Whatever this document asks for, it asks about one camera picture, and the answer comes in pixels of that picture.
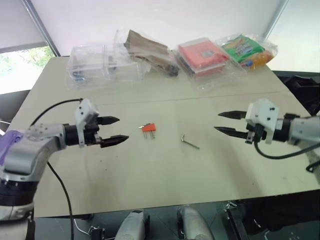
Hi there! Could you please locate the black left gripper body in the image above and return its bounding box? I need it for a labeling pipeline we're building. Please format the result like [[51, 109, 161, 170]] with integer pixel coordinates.
[[83, 115, 104, 148]]

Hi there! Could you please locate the grey rounded shape with black side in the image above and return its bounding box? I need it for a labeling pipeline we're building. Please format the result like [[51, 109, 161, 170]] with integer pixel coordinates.
[[116, 209, 151, 240]]

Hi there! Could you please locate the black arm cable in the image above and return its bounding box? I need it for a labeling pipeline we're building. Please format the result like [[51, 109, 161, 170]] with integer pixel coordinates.
[[253, 138, 320, 174], [29, 97, 85, 240]]

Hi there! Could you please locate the small red rectangular block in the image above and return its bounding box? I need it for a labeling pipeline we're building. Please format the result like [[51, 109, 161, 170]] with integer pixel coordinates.
[[140, 122, 157, 133]]

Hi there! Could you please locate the small black object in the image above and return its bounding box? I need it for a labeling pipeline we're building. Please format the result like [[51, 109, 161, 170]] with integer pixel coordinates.
[[166, 64, 180, 77]]

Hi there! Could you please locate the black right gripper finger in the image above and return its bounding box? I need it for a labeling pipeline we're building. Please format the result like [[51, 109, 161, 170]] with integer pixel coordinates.
[[217, 110, 248, 120], [213, 126, 249, 140]]

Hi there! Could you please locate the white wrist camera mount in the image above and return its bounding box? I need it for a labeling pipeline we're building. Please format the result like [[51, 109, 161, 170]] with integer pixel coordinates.
[[245, 98, 280, 146], [73, 98, 100, 149]]

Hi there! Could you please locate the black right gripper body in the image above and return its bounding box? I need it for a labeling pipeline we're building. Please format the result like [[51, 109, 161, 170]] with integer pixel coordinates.
[[244, 122, 267, 145]]

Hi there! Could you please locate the black metal frame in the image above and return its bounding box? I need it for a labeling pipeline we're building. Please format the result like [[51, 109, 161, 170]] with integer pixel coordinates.
[[223, 198, 320, 240]]

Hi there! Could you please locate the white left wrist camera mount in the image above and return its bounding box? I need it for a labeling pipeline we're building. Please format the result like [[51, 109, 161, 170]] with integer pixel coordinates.
[[73, 98, 100, 149]]

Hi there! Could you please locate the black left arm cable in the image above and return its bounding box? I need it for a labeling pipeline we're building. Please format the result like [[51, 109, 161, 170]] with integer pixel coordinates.
[[29, 97, 85, 240]]

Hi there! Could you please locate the grey window frame bar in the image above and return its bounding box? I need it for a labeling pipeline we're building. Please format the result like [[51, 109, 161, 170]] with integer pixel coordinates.
[[264, 0, 290, 39], [20, 0, 61, 57]]

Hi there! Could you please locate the brown paper bag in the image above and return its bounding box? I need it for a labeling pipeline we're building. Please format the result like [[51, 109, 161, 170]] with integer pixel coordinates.
[[123, 29, 180, 76]]

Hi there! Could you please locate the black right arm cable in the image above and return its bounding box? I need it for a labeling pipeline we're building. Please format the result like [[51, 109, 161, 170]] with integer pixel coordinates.
[[253, 138, 320, 174]]

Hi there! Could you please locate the colourful snack packs bag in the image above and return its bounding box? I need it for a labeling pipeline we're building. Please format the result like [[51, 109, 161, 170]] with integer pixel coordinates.
[[216, 32, 279, 71]]

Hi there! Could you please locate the large clear plastic box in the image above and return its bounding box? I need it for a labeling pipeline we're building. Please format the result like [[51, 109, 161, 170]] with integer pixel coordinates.
[[66, 44, 113, 90]]

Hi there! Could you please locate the purple cloth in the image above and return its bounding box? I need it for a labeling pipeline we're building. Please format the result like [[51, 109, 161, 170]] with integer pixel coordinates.
[[0, 129, 25, 166]]

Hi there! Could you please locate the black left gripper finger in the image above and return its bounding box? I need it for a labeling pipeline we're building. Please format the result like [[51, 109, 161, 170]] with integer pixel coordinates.
[[97, 115, 121, 126], [99, 134, 130, 149]]

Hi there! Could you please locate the black object beside table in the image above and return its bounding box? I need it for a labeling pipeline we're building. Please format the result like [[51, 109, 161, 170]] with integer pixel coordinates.
[[281, 74, 320, 117]]

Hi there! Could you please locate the small clear plastic box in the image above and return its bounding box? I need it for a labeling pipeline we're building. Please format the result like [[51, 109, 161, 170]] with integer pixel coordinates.
[[104, 42, 145, 81]]

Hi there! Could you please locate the clear box with red pack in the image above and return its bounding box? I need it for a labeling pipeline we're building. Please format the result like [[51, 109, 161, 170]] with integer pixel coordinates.
[[175, 37, 249, 91]]

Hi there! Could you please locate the silver hex key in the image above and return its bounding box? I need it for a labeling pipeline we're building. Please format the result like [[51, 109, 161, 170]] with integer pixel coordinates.
[[180, 133, 201, 150]]

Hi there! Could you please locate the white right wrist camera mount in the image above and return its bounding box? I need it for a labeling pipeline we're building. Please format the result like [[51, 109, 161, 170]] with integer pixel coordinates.
[[245, 98, 280, 146]]

